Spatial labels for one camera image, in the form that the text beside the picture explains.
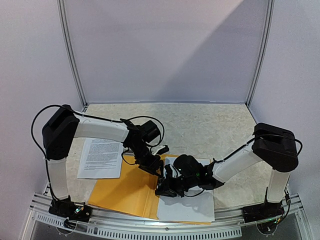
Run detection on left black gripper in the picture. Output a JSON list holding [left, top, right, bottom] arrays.
[[128, 142, 164, 178]]

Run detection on orange file folder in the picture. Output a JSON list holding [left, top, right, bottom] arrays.
[[88, 163, 210, 224]]

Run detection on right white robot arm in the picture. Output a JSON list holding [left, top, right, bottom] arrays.
[[155, 122, 302, 218]]

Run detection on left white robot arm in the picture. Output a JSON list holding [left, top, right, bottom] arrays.
[[42, 104, 165, 217]]

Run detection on stack of printed papers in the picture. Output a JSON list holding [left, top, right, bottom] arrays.
[[77, 138, 124, 180]]

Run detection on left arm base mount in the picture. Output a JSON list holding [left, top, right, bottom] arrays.
[[48, 196, 93, 223]]

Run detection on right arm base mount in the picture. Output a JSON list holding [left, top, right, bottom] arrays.
[[241, 198, 291, 224]]

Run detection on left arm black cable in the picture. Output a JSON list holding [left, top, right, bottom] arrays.
[[30, 104, 66, 161]]

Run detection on aluminium front rail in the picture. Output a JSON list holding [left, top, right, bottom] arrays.
[[29, 192, 305, 237]]

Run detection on right aluminium frame post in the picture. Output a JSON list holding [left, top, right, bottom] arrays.
[[245, 0, 275, 108]]

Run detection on aluminium frame post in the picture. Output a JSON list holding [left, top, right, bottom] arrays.
[[57, 0, 88, 108], [245, 0, 275, 108]]

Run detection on left aluminium frame post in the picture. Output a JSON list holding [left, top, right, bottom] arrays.
[[57, 0, 88, 108]]

